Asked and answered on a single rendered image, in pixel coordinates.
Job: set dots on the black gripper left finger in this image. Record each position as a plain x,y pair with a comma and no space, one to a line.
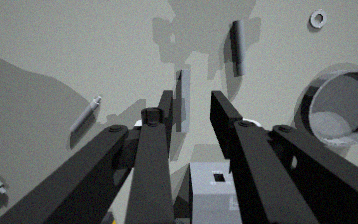
84,187

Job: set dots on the yellow cylinder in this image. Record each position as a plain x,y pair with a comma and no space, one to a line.
108,219

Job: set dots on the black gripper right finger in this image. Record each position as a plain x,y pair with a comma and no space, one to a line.
266,194

